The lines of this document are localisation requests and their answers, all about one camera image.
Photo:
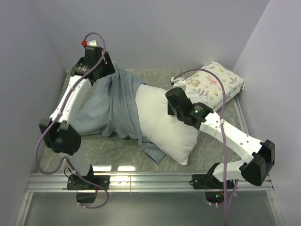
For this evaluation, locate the white pillow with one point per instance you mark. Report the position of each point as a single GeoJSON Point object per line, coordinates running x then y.
{"type": "Point", "coordinates": [164, 134]}

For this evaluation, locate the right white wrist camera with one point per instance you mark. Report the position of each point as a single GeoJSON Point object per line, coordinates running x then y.
{"type": "Point", "coordinates": [178, 82]}

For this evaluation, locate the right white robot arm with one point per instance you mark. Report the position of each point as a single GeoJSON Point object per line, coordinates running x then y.
{"type": "Point", "coordinates": [257, 157]}

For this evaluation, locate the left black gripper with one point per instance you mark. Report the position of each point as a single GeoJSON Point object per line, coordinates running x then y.
{"type": "Point", "coordinates": [108, 68]}

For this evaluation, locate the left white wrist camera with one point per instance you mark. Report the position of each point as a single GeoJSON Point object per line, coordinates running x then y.
{"type": "Point", "coordinates": [92, 43]}

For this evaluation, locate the aluminium mounting rail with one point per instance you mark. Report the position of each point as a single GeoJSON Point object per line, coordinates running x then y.
{"type": "Point", "coordinates": [142, 193]}

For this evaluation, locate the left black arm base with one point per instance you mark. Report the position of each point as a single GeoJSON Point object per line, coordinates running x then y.
{"type": "Point", "coordinates": [88, 187]}

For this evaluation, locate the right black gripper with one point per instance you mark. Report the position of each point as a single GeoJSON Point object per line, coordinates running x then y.
{"type": "Point", "coordinates": [170, 111]}

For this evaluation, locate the floral patterned pillow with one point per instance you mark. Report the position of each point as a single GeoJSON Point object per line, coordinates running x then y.
{"type": "Point", "coordinates": [204, 88]}

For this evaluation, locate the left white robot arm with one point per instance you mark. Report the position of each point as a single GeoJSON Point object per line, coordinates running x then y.
{"type": "Point", "coordinates": [58, 130]}

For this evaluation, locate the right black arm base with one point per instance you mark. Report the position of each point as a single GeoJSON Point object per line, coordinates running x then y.
{"type": "Point", "coordinates": [214, 189]}

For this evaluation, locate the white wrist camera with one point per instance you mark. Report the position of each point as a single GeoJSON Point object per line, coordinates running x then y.
{"type": "Point", "coordinates": [92, 43]}
{"type": "Point", "coordinates": [178, 82]}

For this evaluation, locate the blue pillowcase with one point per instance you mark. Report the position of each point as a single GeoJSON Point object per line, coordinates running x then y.
{"type": "Point", "coordinates": [112, 109]}

